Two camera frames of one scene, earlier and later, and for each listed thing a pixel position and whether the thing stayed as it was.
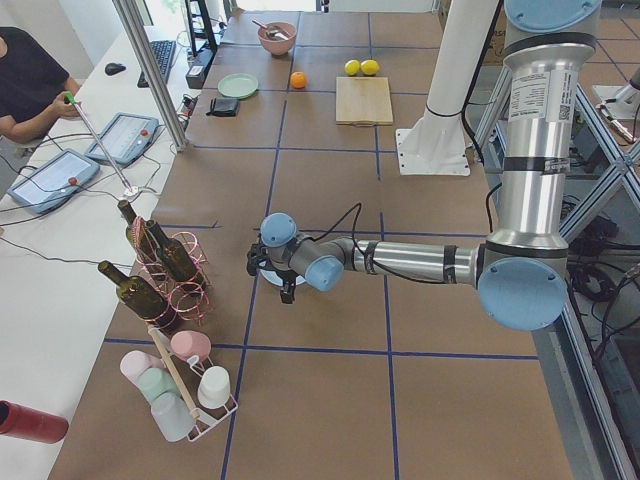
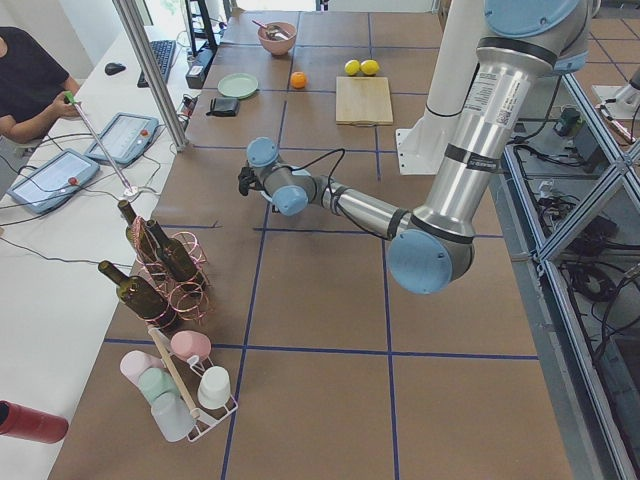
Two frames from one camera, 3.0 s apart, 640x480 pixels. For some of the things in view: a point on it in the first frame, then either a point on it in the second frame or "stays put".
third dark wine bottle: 139,235 stays put
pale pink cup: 133,363 stays put
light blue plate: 275,278 → 289,200
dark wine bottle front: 142,298 stays put
